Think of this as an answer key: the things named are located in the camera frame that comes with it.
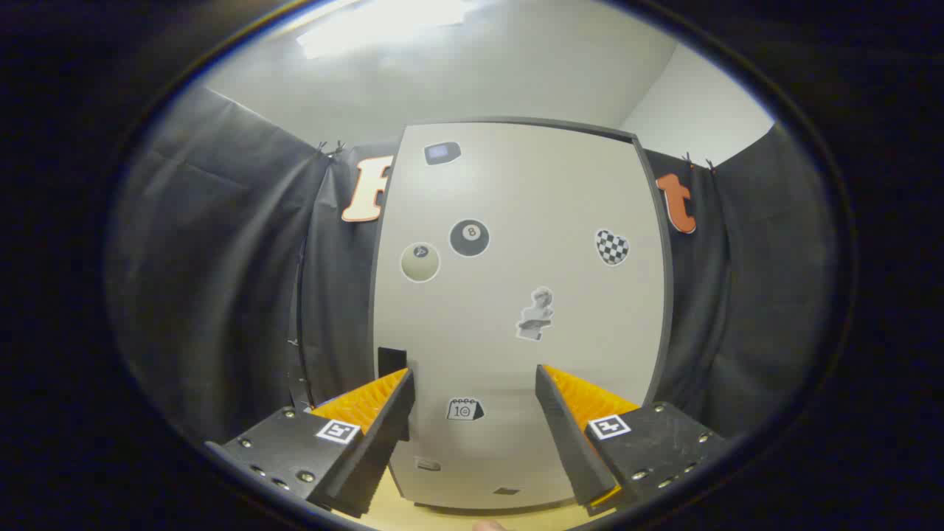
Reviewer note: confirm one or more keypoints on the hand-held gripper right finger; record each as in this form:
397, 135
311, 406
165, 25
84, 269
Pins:
568, 435

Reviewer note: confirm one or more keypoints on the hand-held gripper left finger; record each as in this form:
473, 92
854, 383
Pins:
383, 435

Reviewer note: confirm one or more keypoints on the dark grey cabinet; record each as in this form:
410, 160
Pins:
668, 280

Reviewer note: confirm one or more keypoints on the white cabinet door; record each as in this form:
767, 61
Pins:
516, 206

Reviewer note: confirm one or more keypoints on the black backdrop cloth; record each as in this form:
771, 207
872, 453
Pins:
221, 258

